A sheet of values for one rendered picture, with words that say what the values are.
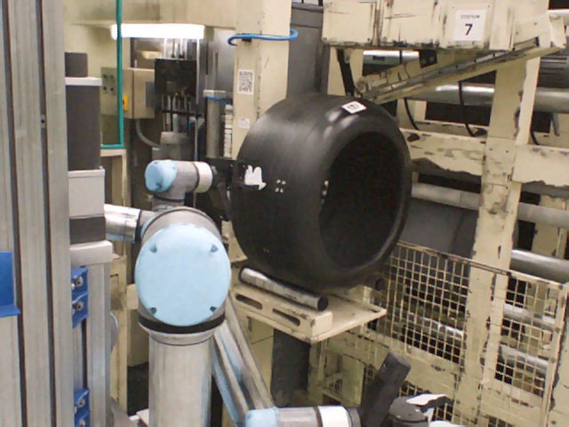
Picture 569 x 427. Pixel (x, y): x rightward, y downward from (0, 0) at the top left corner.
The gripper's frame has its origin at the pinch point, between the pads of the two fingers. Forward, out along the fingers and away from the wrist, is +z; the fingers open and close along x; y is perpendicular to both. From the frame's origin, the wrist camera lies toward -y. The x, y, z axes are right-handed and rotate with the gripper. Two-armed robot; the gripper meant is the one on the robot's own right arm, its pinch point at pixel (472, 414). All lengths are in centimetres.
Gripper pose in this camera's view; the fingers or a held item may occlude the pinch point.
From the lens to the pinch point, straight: 107.4
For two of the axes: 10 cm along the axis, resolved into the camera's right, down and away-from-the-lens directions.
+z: 9.8, 0.1, 1.7
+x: 1.7, 1.1, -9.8
